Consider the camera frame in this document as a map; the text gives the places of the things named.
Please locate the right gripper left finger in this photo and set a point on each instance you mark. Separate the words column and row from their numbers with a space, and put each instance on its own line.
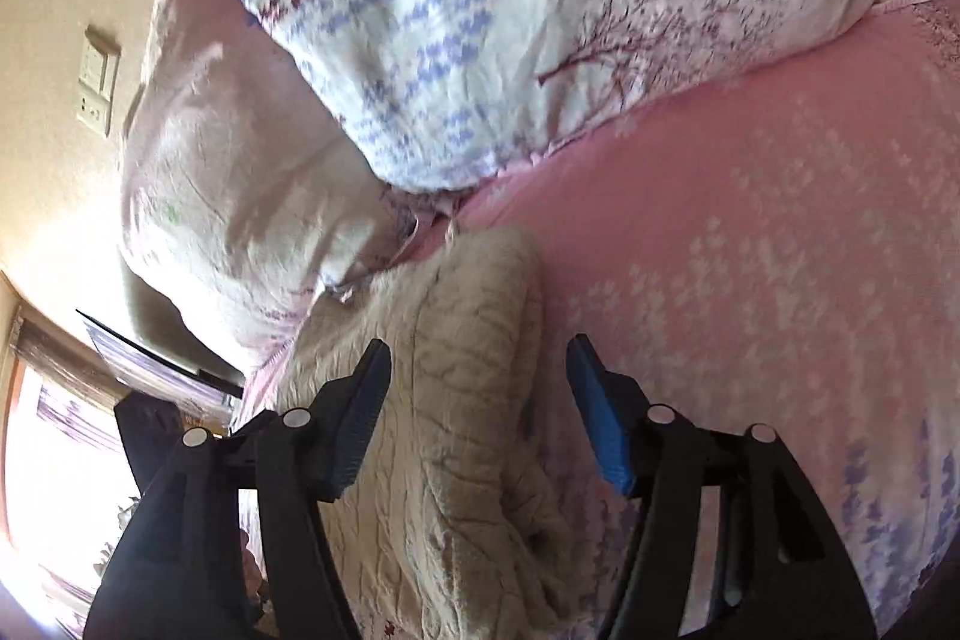
column 177, row 571

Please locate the bamboo window blind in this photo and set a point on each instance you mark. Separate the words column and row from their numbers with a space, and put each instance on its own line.
column 55, row 360

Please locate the white wall socket plate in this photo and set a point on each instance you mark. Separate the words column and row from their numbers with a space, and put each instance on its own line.
column 94, row 112

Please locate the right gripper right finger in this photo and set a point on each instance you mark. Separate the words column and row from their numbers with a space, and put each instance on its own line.
column 781, row 569

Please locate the pink floral bed sheet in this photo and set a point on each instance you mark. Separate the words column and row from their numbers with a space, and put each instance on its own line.
column 781, row 248

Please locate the dark bedside table top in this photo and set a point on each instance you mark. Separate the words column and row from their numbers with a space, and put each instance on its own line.
column 194, row 391

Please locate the white wall switch plate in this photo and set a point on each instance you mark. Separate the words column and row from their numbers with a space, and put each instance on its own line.
column 100, row 60

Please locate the pale pink floral pillow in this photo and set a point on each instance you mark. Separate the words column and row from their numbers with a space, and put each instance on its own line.
column 242, row 200

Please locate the beige cable knit sweater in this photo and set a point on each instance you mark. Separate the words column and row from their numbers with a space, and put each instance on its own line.
column 452, row 529

